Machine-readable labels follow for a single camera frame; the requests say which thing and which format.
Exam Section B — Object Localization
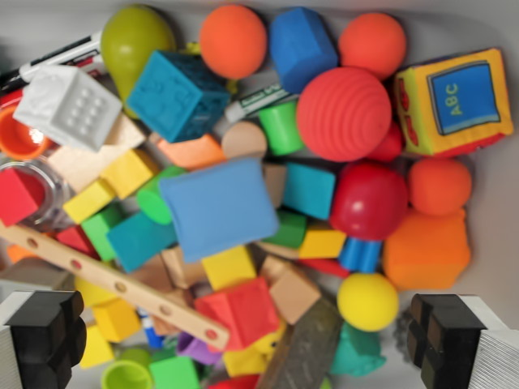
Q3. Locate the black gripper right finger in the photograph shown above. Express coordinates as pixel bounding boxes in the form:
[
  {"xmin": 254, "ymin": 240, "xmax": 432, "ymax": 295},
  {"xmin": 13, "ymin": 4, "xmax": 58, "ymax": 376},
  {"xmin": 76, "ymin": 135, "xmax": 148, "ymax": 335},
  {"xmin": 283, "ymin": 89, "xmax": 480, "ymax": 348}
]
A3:
[{"xmin": 406, "ymin": 293, "xmax": 519, "ymax": 389}]

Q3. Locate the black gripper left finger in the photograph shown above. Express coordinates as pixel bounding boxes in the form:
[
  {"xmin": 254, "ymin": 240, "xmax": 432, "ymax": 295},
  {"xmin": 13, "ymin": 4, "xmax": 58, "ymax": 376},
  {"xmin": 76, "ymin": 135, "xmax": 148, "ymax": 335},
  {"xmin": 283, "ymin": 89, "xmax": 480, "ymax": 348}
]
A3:
[{"xmin": 0, "ymin": 289, "xmax": 88, "ymax": 389}]

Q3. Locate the dark grey foam block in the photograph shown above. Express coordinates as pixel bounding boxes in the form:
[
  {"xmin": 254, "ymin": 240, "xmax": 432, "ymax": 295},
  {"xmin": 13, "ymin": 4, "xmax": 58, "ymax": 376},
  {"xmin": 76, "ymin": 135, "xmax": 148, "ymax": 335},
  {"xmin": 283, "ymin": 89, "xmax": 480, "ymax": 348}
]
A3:
[{"xmin": 255, "ymin": 297, "xmax": 345, "ymax": 389}]

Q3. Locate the light grey plastic bin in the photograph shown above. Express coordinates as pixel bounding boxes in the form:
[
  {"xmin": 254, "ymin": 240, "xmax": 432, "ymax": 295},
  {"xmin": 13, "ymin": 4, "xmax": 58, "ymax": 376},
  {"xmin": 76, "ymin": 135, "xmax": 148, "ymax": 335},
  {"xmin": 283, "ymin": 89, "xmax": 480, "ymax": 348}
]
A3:
[{"xmin": 0, "ymin": 0, "xmax": 519, "ymax": 389}]

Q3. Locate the yellow wooden block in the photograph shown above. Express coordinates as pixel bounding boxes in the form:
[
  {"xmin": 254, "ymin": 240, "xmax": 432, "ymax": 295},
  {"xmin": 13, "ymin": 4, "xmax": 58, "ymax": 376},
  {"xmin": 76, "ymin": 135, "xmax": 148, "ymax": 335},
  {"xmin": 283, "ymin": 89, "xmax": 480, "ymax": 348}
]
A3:
[
  {"xmin": 62, "ymin": 177, "xmax": 119, "ymax": 225},
  {"xmin": 297, "ymin": 228, "xmax": 348, "ymax": 261},
  {"xmin": 79, "ymin": 323, "xmax": 116, "ymax": 370},
  {"xmin": 74, "ymin": 276, "xmax": 119, "ymax": 307},
  {"xmin": 92, "ymin": 298, "xmax": 143, "ymax": 344}
]

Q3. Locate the wooden stick with holes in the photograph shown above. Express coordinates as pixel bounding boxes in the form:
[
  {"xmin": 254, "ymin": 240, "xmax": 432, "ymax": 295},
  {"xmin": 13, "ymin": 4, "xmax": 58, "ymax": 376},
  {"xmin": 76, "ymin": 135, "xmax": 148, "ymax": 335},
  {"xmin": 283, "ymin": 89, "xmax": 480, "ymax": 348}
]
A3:
[{"xmin": 0, "ymin": 222, "xmax": 231, "ymax": 352}]

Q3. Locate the yellow ball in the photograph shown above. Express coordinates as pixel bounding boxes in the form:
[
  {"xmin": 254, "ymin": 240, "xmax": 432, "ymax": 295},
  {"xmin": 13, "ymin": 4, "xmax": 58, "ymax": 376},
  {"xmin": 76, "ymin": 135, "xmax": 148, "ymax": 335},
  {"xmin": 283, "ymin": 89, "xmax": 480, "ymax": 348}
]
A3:
[{"xmin": 336, "ymin": 271, "xmax": 401, "ymax": 333}]

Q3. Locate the teal rubber animal toy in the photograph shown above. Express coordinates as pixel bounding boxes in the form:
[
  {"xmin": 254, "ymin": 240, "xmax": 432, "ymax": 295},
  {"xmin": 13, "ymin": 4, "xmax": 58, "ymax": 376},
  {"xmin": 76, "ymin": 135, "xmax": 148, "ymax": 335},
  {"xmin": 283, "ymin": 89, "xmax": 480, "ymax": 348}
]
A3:
[{"xmin": 328, "ymin": 322, "xmax": 387, "ymax": 378}]

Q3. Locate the lime green plastic cup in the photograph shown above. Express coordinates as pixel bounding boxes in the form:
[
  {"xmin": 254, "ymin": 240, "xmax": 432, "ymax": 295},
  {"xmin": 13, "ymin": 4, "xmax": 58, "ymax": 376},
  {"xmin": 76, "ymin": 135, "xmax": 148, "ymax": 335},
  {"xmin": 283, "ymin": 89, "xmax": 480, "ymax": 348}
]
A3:
[{"xmin": 101, "ymin": 348, "xmax": 155, "ymax": 389}]

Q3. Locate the large orange foam block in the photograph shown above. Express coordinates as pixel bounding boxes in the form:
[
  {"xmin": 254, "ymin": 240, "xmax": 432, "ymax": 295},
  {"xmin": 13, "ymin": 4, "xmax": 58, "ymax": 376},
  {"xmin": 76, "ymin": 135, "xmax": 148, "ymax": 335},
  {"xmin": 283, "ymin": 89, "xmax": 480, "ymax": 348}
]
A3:
[{"xmin": 382, "ymin": 207, "xmax": 473, "ymax": 291}]

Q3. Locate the red wooden block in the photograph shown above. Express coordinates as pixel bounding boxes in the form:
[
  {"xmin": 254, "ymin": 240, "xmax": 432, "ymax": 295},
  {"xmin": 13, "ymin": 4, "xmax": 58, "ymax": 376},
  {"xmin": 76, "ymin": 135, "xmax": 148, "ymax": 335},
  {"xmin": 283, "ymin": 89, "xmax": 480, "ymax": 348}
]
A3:
[{"xmin": 56, "ymin": 225, "xmax": 101, "ymax": 261}]

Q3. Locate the blue and white pen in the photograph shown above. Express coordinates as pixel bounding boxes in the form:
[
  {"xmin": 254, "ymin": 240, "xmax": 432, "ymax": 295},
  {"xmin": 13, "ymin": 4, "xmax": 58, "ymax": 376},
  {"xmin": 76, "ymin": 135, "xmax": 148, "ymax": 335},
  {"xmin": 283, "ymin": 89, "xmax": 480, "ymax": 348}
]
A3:
[{"xmin": 137, "ymin": 307, "xmax": 164, "ymax": 350}]

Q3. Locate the green wooden block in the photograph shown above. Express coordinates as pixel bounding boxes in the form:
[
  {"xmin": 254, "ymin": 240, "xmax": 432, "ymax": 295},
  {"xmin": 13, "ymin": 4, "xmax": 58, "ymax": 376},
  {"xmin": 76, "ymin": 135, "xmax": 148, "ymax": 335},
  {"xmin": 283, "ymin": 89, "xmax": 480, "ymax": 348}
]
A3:
[
  {"xmin": 80, "ymin": 202, "xmax": 127, "ymax": 263},
  {"xmin": 260, "ymin": 209, "xmax": 308, "ymax": 250}
]

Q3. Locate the green foam cube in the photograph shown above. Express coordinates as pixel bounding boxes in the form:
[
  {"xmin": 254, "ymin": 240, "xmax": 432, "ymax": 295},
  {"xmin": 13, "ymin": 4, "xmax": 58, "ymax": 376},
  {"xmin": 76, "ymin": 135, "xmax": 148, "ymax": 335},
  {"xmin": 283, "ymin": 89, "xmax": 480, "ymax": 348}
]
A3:
[{"xmin": 148, "ymin": 355, "xmax": 202, "ymax": 389}]

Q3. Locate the flat red wooden piece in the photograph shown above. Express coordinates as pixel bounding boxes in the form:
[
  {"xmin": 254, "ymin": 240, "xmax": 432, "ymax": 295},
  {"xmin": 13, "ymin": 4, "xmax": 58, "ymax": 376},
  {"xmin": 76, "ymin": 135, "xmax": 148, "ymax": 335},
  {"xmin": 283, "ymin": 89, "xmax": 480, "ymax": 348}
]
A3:
[{"xmin": 297, "ymin": 256, "xmax": 352, "ymax": 279}]

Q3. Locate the red foam block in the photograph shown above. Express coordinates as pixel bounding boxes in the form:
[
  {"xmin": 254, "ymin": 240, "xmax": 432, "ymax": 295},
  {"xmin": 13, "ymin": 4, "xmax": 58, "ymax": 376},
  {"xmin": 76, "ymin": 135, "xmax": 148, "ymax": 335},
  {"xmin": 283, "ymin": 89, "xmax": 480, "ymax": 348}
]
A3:
[{"xmin": 0, "ymin": 167, "xmax": 48, "ymax": 229}]

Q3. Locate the clear plastic jar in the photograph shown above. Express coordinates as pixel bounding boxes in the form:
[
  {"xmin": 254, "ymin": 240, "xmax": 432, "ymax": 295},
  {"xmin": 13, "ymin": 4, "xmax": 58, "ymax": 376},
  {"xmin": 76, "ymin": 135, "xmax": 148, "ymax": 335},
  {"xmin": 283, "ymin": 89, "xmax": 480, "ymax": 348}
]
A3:
[{"xmin": 0, "ymin": 157, "xmax": 76, "ymax": 233}]

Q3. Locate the orange foam ball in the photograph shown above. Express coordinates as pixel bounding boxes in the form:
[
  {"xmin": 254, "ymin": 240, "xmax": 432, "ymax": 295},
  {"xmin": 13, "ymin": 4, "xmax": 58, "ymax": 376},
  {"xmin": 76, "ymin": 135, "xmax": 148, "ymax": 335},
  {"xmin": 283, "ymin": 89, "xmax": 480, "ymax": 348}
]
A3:
[
  {"xmin": 406, "ymin": 156, "xmax": 474, "ymax": 216},
  {"xmin": 337, "ymin": 11, "xmax": 408, "ymax": 81},
  {"xmin": 199, "ymin": 4, "xmax": 268, "ymax": 80}
]

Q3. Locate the brown wooden block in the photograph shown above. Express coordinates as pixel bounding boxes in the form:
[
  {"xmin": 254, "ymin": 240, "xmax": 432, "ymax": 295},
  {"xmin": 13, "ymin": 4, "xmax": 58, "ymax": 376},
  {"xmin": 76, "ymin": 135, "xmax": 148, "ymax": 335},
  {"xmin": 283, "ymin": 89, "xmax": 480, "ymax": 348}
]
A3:
[{"xmin": 161, "ymin": 244, "xmax": 208, "ymax": 291}]

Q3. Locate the light wooden cube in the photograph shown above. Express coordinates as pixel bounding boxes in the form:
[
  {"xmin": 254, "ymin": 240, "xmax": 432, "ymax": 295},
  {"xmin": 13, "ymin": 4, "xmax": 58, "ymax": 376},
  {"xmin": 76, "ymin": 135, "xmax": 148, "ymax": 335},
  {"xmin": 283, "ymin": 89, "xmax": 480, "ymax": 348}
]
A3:
[{"xmin": 268, "ymin": 268, "xmax": 322, "ymax": 326}]

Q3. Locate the red and blue plastic toy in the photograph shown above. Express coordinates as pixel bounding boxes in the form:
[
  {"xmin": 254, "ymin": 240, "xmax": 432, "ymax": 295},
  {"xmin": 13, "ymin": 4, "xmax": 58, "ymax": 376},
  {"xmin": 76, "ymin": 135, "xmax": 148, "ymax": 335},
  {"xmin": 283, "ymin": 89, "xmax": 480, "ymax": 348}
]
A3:
[{"xmin": 328, "ymin": 161, "xmax": 410, "ymax": 274}]

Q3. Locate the green wooden cylinder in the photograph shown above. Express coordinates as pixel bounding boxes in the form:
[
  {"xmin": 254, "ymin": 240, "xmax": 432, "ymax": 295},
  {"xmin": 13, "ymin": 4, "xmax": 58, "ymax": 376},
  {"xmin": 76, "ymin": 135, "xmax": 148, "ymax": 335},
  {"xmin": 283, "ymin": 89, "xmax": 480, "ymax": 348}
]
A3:
[
  {"xmin": 135, "ymin": 165, "xmax": 188, "ymax": 226},
  {"xmin": 258, "ymin": 100, "xmax": 306, "ymax": 157}
]

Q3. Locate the large light wooden block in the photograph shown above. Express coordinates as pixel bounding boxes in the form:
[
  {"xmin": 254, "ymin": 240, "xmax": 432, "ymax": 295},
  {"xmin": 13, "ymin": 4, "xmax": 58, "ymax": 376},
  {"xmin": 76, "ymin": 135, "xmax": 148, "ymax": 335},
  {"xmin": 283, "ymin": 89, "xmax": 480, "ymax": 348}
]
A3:
[{"xmin": 48, "ymin": 114, "xmax": 148, "ymax": 194}]

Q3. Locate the yellow wooden cube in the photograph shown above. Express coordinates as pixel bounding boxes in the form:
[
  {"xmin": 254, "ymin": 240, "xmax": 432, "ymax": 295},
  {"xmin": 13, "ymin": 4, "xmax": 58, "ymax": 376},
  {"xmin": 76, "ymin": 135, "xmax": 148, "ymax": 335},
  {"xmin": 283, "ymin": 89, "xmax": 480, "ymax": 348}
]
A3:
[{"xmin": 100, "ymin": 148, "xmax": 161, "ymax": 200}]

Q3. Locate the red rubber cube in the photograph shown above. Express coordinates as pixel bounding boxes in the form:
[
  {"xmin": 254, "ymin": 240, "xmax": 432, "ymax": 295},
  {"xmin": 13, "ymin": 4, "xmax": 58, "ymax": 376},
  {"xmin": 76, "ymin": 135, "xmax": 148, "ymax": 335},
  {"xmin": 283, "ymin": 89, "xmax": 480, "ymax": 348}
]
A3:
[{"xmin": 193, "ymin": 276, "xmax": 281, "ymax": 352}]

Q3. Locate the red rounded toy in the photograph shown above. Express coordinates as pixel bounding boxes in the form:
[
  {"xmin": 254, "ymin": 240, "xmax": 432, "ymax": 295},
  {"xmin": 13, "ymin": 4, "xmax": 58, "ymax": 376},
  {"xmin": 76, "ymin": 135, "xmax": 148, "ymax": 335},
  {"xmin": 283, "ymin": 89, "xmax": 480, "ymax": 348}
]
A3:
[{"xmin": 206, "ymin": 374, "xmax": 261, "ymax": 389}]

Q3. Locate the yellow rubber toy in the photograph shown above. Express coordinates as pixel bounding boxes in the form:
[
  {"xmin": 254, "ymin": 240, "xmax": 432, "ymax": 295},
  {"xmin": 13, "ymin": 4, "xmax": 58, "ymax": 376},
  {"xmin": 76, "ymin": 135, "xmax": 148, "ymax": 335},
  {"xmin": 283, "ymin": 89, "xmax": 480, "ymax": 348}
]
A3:
[{"xmin": 221, "ymin": 323, "xmax": 287, "ymax": 377}]

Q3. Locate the orange plastic cup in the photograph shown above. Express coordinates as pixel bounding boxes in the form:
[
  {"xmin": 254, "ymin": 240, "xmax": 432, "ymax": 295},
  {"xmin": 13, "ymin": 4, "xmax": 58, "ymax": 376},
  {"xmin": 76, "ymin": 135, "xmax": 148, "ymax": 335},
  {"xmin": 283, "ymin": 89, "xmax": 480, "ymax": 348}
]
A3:
[{"xmin": 0, "ymin": 106, "xmax": 54, "ymax": 161}]

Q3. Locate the small red ball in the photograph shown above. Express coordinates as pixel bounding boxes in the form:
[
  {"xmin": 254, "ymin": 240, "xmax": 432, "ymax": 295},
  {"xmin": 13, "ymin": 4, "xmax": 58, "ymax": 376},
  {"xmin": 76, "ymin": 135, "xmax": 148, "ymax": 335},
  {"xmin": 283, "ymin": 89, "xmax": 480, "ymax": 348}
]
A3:
[{"xmin": 366, "ymin": 121, "xmax": 405, "ymax": 164}]

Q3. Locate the blue fabric cushion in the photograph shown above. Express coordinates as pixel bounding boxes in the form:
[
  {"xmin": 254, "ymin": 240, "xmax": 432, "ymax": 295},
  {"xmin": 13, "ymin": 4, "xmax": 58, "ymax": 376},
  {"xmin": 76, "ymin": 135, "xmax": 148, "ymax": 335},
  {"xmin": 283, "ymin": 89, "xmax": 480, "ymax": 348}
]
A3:
[{"xmin": 158, "ymin": 157, "xmax": 281, "ymax": 264}]

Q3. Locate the white rubber cube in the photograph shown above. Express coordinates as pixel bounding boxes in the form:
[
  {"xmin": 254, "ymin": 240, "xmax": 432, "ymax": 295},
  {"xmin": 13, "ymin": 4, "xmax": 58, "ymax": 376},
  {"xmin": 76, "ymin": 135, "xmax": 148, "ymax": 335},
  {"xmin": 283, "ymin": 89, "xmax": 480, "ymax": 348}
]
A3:
[{"xmin": 12, "ymin": 64, "xmax": 124, "ymax": 153}]

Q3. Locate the brown wooden piece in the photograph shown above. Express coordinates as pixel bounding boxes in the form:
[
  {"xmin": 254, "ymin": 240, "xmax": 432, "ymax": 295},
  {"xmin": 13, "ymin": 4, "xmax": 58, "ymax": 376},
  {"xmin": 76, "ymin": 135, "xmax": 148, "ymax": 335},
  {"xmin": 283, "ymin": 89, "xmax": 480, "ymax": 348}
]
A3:
[{"xmin": 263, "ymin": 163, "xmax": 289, "ymax": 210}]

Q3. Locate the ABC fabric cube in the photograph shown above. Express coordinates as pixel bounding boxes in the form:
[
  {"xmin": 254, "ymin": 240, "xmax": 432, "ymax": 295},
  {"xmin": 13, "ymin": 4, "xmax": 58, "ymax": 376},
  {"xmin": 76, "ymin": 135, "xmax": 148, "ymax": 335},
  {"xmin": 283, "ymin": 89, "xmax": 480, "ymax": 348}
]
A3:
[{"xmin": 392, "ymin": 47, "xmax": 515, "ymax": 160}]

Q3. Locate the red ribbed ball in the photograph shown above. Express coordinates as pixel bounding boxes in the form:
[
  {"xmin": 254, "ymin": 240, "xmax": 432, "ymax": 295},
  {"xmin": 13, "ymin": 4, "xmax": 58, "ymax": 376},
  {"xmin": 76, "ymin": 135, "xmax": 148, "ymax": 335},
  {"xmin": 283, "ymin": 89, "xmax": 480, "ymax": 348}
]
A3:
[{"xmin": 295, "ymin": 66, "xmax": 393, "ymax": 164}]

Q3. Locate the teal rubber cube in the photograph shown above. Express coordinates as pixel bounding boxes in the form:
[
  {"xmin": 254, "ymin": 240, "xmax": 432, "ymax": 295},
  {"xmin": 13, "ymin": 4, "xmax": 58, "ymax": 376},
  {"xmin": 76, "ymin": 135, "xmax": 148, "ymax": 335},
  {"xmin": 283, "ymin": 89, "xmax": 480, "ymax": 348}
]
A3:
[{"xmin": 126, "ymin": 49, "xmax": 233, "ymax": 144}]

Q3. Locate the round light wooden piece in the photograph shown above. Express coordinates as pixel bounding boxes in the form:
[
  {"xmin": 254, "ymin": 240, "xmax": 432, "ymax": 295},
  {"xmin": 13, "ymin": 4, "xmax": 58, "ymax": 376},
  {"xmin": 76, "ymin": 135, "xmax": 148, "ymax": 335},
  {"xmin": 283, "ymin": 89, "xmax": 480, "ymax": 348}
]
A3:
[{"xmin": 221, "ymin": 120, "xmax": 269, "ymax": 160}]

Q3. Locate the black and white marker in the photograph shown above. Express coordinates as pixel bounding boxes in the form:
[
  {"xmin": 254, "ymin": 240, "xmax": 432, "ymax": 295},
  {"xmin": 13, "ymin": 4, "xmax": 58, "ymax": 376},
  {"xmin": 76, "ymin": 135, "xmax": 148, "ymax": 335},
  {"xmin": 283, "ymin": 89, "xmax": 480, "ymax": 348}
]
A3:
[{"xmin": 0, "ymin": 31, "xmax": 105, "ymax": 93}]

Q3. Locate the green and white marker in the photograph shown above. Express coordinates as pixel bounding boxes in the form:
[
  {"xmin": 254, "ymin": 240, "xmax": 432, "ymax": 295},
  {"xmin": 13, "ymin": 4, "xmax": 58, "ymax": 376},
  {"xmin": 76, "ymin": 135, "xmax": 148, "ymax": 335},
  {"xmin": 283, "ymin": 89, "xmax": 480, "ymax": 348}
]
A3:
[{"xmin": 224, "ymin": 82, "xmax": 294, "ymax": 123}]

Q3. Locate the olive green plastic pear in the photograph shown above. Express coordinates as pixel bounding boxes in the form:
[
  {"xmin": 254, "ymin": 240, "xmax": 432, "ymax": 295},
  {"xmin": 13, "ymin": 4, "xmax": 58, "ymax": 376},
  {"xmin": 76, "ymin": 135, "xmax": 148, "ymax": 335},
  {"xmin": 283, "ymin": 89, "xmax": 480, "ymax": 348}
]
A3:
[{"xmin": 100, "ymin": 4, "xmax": 178, "ymax": 119}]

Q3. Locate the blue foam block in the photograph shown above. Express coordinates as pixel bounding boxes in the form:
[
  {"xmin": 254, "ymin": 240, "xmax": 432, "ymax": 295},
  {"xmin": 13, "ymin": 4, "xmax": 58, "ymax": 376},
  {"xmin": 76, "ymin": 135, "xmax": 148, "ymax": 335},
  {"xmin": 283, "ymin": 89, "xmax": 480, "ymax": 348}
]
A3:
[{"xmin": 268, "ymin": 6, "xmax": 340, "ymax": 95}]

